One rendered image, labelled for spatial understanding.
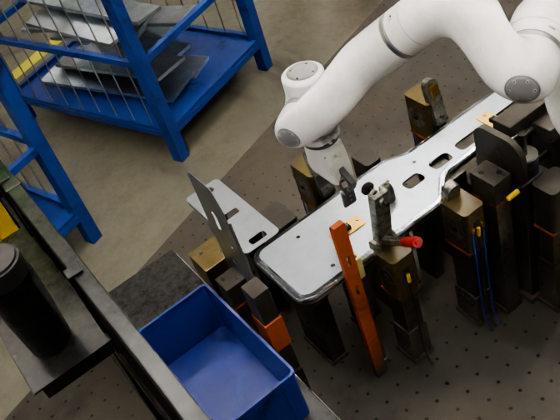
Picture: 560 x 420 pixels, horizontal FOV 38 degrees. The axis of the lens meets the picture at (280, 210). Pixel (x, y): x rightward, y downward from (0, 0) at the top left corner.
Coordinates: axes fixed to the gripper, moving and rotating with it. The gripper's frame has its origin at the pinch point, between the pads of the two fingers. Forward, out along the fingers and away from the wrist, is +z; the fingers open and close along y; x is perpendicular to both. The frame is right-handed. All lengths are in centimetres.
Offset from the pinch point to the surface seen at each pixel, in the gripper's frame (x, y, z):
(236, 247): 26.7, -3.3, -6.6
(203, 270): 31.4, 10.1, 6.2
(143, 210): 5, 173, 112
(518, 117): -34.5, -20.2, -6.8
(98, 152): 0, 233, 112
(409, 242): 0.9, -24.8, -2.0
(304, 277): 15.3, -3.8, 12.0
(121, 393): 60, 28, 42
